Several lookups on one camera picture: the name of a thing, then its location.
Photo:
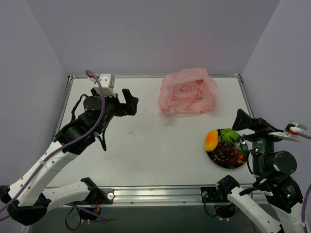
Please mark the dark red fake grapes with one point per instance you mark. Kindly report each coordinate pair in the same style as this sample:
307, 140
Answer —
224, 155

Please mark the dark rimmed beige plate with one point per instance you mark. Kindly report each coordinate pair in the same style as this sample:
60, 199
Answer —
240, 140

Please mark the fake strawberry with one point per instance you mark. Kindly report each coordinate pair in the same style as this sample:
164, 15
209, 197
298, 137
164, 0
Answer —
239, 153

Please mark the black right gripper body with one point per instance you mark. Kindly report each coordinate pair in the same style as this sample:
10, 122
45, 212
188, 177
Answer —
259, 125

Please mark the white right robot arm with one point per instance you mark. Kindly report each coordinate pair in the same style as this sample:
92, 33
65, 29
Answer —
274, 202

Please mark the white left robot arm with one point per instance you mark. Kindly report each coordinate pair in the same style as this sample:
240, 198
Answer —
28, 199

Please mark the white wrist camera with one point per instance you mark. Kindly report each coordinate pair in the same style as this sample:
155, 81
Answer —
107, 82
292, 132

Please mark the pink floral plastic bag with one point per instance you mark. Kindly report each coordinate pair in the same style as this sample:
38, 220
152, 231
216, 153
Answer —
190, 91

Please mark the green fake fruit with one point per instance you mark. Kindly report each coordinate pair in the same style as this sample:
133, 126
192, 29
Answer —
228, 135

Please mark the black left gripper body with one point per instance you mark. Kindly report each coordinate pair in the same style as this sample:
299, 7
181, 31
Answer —
121, 107

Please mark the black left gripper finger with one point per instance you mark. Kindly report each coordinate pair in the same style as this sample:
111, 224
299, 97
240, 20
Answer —
129, 110
130, 100

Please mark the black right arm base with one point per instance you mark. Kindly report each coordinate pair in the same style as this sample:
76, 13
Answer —
215, 205

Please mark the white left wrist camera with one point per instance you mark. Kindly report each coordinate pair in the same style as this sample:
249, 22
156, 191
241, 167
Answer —
107, 82

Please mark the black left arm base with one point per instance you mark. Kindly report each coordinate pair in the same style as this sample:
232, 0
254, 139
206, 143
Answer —
90, 210

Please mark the orange fake fruit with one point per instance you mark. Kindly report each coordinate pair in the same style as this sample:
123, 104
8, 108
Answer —
211, 141

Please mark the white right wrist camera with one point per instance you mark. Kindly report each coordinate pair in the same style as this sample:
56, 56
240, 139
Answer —
292, 132

